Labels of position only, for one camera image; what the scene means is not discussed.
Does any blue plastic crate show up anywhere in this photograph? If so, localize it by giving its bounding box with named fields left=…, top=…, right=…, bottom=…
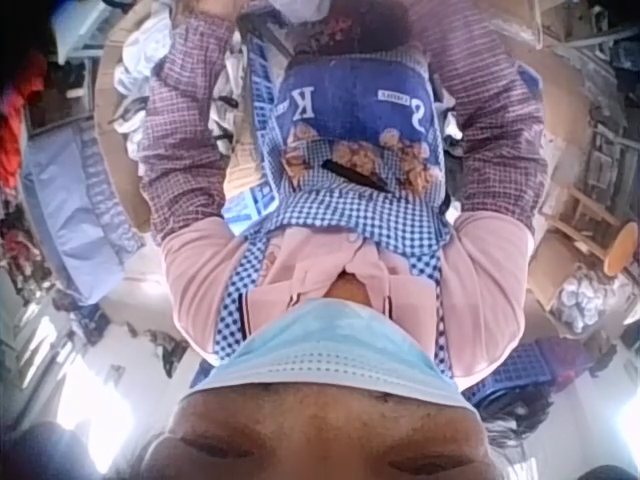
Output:
left=462, top=333, right=577, bottom=407

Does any pile of white garments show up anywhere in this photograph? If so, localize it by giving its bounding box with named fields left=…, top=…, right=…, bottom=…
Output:
left=112, top=14, right=174, bottom=162

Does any light blue cloth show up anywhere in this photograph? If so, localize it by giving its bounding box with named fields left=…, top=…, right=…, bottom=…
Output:
left=19, top=119, right=147, bottom=305

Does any bag of white items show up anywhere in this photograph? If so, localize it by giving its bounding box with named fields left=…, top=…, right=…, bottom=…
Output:
left=548, top=267, right=629, bottom=337

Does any wooden stool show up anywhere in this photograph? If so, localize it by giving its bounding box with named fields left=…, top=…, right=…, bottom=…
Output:
left=540, top=183, right=640, bottom=279

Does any red garment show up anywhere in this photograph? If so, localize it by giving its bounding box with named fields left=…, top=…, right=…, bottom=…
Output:
left=0, top=49, right=49, bottom=189

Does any cluttered shelf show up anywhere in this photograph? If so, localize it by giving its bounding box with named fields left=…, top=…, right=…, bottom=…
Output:
left=537, top=0, right=640, bottom=132

